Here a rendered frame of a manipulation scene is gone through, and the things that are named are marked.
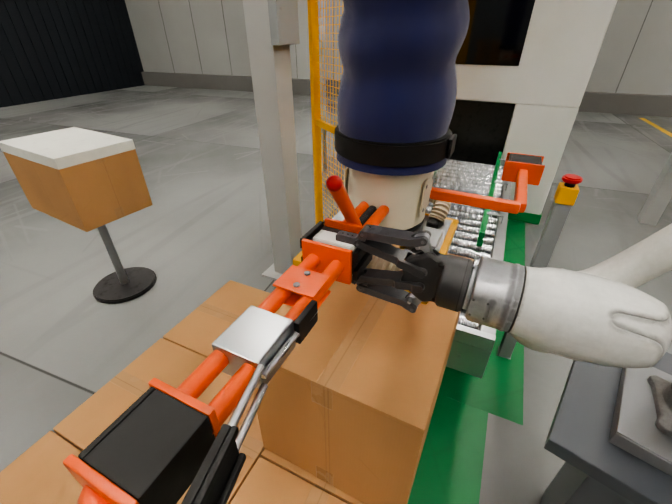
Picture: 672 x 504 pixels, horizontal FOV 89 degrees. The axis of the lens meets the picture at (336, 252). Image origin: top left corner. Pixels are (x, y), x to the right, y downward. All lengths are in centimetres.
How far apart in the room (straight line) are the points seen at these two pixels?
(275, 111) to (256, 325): 176
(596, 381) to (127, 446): 108
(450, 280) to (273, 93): 174
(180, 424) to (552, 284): 41
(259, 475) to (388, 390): 50
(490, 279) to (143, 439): 39
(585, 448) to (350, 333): 58
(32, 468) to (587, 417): 143
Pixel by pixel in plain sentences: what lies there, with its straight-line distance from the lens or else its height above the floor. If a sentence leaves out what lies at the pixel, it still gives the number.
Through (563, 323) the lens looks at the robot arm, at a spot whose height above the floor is 125.
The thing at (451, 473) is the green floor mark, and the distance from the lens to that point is 174.
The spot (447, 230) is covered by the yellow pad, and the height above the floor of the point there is 113.
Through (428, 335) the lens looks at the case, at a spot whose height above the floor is 94.
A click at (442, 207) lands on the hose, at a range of 88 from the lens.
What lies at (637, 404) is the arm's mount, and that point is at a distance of 114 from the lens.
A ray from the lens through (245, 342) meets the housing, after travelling 39.
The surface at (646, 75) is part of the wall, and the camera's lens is 1037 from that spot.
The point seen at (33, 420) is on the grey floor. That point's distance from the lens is 228.
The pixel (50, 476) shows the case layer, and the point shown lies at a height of 54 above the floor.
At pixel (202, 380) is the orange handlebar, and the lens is 38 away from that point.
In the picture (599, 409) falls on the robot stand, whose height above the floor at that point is 75.
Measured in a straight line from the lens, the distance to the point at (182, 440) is 33.
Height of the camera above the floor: 153
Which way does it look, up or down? 33 degrees down
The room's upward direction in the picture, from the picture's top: straight up
